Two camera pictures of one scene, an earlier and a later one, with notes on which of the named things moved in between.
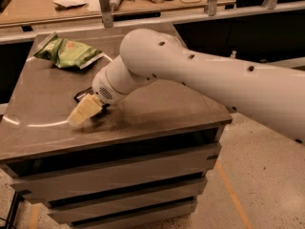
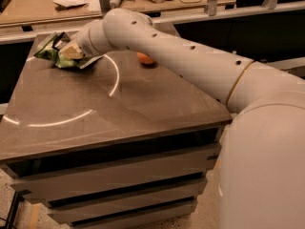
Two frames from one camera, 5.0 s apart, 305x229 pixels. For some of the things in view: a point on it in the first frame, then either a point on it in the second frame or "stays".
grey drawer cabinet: x=139 y=164 stays
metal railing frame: x=105 y=18 stays
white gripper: x=102 y=87 to x=83 y=41
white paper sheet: x=74 y=0 stays
